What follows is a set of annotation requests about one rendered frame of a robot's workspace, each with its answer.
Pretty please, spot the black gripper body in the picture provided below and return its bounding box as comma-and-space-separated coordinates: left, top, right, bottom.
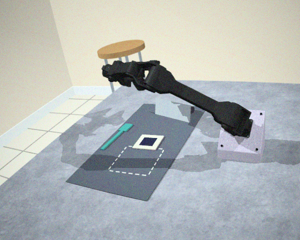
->
136, 60, 159, 80

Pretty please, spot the white square tile with dark blue square center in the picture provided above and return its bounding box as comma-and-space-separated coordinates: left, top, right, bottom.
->
132, 134, 164, 151

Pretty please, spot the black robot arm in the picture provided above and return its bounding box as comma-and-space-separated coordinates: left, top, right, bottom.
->
101, 60, 253, 138

